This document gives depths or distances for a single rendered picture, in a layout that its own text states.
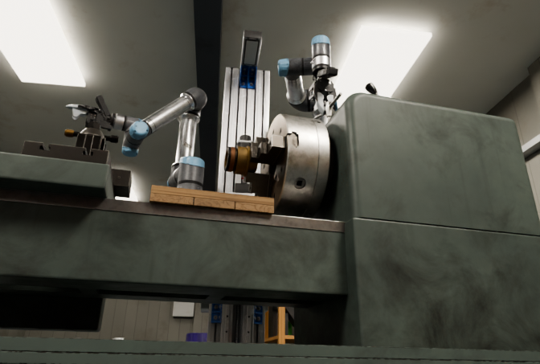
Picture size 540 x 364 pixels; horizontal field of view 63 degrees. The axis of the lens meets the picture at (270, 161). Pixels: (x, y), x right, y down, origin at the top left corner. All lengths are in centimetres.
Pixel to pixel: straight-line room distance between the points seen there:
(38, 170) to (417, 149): 96
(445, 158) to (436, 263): 31
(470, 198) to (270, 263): 60
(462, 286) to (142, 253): 78
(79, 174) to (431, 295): 87
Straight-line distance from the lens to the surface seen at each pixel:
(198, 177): 200
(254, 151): 128
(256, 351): 91
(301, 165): 120
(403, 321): 113
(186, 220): 106
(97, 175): 103
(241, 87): 244
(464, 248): 127
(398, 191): 121
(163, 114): 210
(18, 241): 107
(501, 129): 154
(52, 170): 104
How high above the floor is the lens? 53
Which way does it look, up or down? 25 degrees up
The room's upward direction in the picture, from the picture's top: 1 degrees clockwise
